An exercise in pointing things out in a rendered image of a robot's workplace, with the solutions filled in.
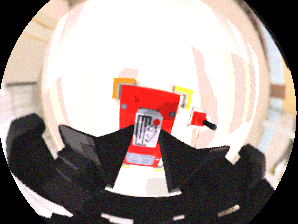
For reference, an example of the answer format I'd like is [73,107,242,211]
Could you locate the red flat rectangular plate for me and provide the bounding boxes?
[118,85,181,168]

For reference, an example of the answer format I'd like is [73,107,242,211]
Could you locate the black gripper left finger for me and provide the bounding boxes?
[57,123,134,189]

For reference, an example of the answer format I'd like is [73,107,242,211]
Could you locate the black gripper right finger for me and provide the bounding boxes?
[157,128,230,193]

